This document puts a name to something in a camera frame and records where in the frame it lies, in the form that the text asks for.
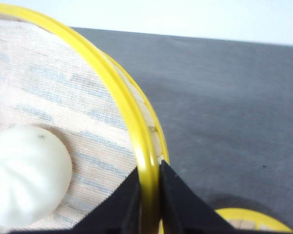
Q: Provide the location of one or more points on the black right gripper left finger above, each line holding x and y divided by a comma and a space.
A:
119, 214

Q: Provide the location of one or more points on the striped steamer liner cloth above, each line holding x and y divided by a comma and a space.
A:
45, 83

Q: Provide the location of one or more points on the bamboo steamer basket yellow rims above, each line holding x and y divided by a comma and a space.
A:
143, 126

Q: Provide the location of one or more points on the white steamed bun yellow dot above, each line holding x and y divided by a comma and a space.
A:
35, 174

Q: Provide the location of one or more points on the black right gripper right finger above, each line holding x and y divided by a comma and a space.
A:
183, 212

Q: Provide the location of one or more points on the yellow woven bamboo steamer lid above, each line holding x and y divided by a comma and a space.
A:
246, 219

